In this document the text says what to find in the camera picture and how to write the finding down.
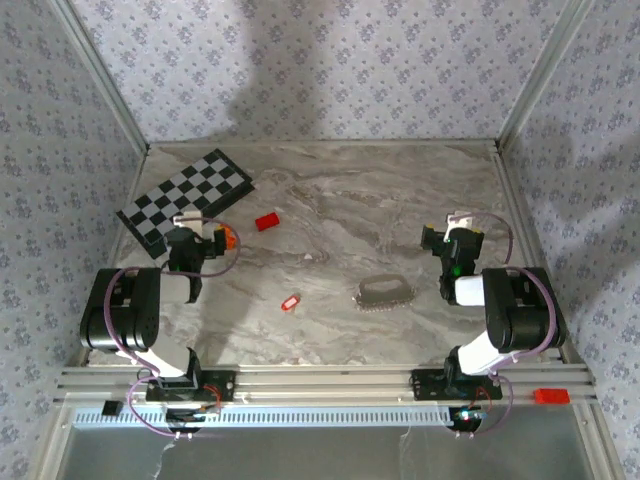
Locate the aluminium back rail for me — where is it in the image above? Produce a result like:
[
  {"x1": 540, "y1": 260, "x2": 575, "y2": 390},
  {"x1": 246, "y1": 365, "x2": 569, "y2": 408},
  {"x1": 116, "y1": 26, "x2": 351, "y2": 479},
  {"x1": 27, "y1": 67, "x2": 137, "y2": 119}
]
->
[{"x1": 147, "y1": 139, "x2": 501, "y2": 150}]

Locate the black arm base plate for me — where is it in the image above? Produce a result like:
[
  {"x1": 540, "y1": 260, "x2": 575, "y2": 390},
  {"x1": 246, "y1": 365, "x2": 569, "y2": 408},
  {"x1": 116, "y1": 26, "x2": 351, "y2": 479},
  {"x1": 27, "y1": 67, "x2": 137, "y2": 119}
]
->
[
  {"x1": 145, "y1": 369, "x2": 236, "y2": 402},
  {"x1": 410, "y1": 368, "x2": 503, "y2": 401}
]

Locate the grey slotted cable duct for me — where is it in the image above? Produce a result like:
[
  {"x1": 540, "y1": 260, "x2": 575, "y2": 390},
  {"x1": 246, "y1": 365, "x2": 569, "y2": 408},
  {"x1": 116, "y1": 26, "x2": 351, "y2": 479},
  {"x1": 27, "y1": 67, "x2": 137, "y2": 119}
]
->
[{"x1": 72, "y1": 403, "x2": 454, "y2": 429}]

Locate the long aluminium base rail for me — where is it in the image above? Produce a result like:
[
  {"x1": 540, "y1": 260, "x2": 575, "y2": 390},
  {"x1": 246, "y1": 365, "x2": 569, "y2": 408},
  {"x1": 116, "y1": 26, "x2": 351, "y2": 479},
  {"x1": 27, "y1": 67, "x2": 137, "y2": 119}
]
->
[{"x1": 55, "y1": 364, "x2": 599, "y2": 404}]

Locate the grey metal sheet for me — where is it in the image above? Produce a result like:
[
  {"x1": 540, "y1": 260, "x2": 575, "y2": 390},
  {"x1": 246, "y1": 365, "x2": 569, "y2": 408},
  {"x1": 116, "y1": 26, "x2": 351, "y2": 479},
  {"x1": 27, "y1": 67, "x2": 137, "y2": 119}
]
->
[{"x1": 59, "y1": 424, "x2": 601, "y2": 480}]

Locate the red rectangular block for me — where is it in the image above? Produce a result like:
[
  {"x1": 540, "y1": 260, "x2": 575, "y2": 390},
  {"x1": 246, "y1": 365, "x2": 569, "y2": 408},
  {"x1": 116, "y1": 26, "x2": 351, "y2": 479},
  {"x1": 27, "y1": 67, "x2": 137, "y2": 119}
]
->
[{"x1": 533, "y1": 387, "x2": 571, "y2": 406}]

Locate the aluminium frame post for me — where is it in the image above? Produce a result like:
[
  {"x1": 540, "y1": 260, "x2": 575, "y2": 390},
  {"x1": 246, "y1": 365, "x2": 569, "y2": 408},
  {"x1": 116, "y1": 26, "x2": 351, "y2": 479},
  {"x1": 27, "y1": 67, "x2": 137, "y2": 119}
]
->
[
  {"x1": 52, "y1": 0, "x2": 151, "y2": 154},
  {"x1": 497, "y1": 0, "x2": 596, "y2": 151}
]

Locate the aluminium side rail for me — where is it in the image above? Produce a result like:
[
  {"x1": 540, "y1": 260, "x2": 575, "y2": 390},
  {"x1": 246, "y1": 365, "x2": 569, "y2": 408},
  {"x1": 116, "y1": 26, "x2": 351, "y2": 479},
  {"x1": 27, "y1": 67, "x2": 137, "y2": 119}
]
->
[
  {"x1": 492, "y1": 142, "x2": 586, "y2": 366},
  {"x1": 74, "y1": 144, "x2": 151, "y2": 369}
]

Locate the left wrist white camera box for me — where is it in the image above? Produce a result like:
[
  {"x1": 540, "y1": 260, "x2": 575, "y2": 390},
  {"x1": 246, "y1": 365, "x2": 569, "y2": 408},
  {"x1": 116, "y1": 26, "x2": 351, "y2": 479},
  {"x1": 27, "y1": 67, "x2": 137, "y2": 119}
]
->
[{"x1": 172, "y1": 212, "x2": 205, "y2": 232}]

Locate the purple cable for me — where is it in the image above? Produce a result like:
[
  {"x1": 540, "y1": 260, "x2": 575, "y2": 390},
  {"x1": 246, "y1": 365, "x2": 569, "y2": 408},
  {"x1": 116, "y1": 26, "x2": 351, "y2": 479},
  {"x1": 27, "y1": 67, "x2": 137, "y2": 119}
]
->
[
  {"x1": 452, "y1": 212, "x2": 559, "y2": 441},
  {"x1": 104, "y1": 215, "x2": 244, "y2": 441}
]

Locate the black grey chessboard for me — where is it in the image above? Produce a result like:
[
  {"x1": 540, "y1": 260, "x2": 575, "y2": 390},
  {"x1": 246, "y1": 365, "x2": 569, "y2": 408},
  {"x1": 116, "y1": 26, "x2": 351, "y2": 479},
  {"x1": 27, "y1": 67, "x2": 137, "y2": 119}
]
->
[{"x1": 115, "y1": 148, "x2": 256, "y2": 260}]

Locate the small controller circuit board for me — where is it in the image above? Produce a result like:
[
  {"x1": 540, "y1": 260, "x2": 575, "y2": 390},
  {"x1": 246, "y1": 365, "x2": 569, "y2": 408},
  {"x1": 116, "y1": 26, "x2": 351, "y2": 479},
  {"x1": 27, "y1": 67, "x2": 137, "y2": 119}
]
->
[
  {"x1": 449, "y1": 407, "x2": 489, "y2": 425},
  {"x1": 166, "y1": 407, "x2": 221, "y2": 425}
]

